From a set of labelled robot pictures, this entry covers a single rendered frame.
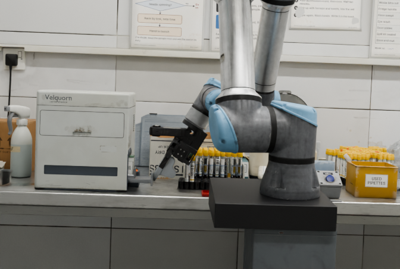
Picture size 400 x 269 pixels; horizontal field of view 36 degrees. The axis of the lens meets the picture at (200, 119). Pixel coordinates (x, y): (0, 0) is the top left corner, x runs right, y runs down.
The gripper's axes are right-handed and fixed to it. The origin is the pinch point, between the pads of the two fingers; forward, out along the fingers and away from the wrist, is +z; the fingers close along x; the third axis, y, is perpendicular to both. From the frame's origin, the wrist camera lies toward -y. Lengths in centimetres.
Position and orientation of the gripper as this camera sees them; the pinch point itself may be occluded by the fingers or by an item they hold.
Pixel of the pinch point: (153, 175)
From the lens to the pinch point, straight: 190.7
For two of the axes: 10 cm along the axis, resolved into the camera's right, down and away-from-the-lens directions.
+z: -5.3, 8.5, 0.3
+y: 8.5, 5.3, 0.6
